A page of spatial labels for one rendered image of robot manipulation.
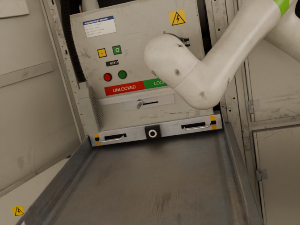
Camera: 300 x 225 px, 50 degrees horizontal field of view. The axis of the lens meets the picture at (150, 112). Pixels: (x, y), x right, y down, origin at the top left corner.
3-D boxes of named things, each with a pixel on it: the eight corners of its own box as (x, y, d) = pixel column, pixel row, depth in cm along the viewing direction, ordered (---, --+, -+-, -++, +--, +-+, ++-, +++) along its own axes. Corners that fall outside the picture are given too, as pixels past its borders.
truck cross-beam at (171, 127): (222, 128, 124) (220, 114, 123) (92, 146, 134) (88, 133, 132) (221, 124, 129) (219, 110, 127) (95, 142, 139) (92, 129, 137)
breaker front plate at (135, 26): (213, 118, 124) (193, -11, 110) (95, 135, 133) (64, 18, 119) (213, 117, 125) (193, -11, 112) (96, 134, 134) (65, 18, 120)
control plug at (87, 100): (99, 133, 121) (87, 89, 116) (87, 135, 122) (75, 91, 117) (104, 126, 128) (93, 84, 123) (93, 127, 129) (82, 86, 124)
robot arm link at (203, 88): (236, 4, 96) (258, -15, 86) (265, 31, 98) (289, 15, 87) (166, 93, 86) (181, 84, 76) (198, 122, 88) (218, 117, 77)
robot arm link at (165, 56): (160, 26, 74) (131, 61, 78) (200, 61, 76) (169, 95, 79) (165, 22, 87) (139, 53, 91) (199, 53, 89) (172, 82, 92)
